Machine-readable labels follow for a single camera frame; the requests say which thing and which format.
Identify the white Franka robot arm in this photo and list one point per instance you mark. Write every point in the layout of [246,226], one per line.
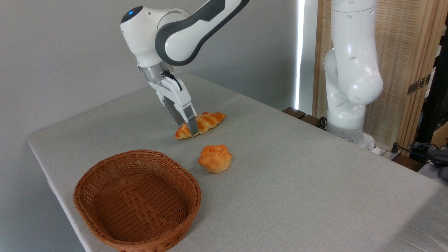
[185,35]

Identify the brass screen hinge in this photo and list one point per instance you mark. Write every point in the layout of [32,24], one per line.
[418,84]

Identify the brown woven wicker basket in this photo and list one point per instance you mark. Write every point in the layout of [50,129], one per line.
[140,199]

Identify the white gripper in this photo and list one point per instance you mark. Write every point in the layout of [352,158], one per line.
[175,94]

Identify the orange muffin-shaped bread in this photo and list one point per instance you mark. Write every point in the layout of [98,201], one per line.
[215,159]

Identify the braided golden bread loaf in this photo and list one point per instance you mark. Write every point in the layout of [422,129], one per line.
[210,120]

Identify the grey tablecloth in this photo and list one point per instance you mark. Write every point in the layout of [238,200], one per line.
[297,196]

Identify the dark brown wooden block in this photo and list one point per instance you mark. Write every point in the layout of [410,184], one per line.
[311,120]
[294,112]

